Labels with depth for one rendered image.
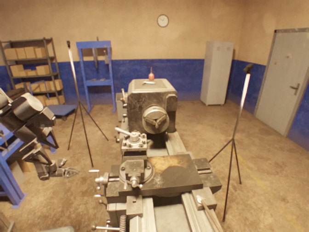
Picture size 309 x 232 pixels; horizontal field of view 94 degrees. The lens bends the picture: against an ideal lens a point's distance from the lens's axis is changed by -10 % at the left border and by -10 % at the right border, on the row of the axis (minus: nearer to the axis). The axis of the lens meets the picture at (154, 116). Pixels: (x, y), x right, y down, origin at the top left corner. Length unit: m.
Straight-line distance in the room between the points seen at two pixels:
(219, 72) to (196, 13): 1.75
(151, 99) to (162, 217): 1.03
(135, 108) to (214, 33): 4.13
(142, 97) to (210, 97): 3.63
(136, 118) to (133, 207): 0.91
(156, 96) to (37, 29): 4.44
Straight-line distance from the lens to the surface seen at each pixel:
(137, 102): 1.60
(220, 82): 5.02
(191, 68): 5.13
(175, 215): 1.24
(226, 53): 4.93
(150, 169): 1.18
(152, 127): 1.50
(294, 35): 4.26
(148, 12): 4.88
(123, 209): 1.18
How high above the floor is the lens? 1.77
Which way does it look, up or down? 25 degrees down
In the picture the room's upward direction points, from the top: straight up
